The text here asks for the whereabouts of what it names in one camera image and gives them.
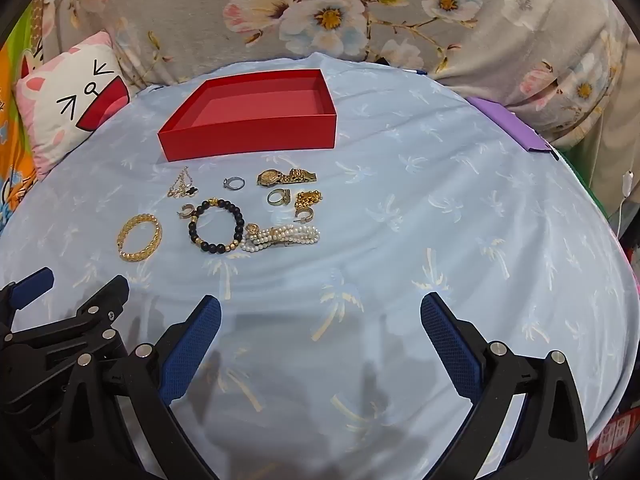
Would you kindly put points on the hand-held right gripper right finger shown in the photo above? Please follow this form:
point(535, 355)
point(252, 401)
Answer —
point(450, 350)

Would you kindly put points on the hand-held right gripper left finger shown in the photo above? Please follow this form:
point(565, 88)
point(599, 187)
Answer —
point(192, 350)

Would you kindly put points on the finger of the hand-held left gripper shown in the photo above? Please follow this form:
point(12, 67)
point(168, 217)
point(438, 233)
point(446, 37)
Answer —
point(32, 287)
point(107, 297)

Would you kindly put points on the gold woven bangle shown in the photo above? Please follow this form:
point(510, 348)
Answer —
point(125, 250)

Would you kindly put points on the gold hoop earring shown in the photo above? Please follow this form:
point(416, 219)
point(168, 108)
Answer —
point(310, 214)
point(186, 213)

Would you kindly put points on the gold wrist watch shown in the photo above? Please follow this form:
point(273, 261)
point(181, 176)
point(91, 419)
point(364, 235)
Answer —
point(270, 177)

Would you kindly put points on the red cardboard box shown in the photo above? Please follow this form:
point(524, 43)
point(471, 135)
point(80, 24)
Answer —
point(250, 132)

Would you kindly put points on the light blue palm-print cloth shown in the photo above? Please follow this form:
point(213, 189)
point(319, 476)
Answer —
point(400, 240)

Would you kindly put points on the colourful cartoon cloth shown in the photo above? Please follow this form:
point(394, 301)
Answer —
point(15, 150)

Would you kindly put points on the cat face pillow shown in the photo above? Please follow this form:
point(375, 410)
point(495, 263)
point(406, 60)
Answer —
point(70, 100)

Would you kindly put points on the grey floral blanket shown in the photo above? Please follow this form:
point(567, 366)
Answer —
point(200, 25)

